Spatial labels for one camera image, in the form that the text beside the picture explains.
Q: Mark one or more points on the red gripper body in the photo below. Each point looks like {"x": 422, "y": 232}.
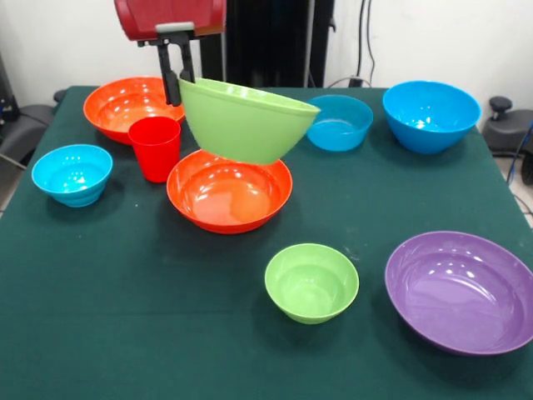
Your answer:
{"x": 175, "y": 12}

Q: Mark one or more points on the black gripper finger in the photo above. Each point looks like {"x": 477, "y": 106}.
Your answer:
{"x": 186, "y": 62}
{"x": 171, "y": 89}

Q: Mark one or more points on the large green bowl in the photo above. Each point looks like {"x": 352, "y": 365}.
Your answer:
{"x": 241, "y": 125}

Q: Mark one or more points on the orange bowl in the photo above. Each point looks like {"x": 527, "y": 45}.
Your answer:
{"x": 112, "y": 104}
{"x": 225, "y": 200}

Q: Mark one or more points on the small green bowl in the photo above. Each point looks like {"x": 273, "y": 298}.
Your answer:
{"x": 312, "y": 287}

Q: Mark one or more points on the purple bowl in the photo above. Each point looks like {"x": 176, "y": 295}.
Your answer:
{"x": 458, "y": 291}

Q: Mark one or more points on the red cup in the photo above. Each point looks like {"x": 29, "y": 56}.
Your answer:
{"x": 156, "y": 154}

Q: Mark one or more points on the small blue ribbed bowl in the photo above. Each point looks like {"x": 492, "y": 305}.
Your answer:
{"x": 71, "y": 175}

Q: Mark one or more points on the translucent blue straight-sided bowl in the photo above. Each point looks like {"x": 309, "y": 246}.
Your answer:
{"x": 341, "y": 129}

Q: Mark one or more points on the dark green tablecloth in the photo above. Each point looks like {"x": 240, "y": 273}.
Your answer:
{"x": 125, "y": 291}

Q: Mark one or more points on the large blue bowl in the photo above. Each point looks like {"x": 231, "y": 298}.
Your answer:
{"x": 429, "y": 116}

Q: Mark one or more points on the black pedestal leg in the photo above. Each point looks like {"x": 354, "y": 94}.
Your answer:
{"x": 25, "y": 125}
{"x": 508, "y": 129}

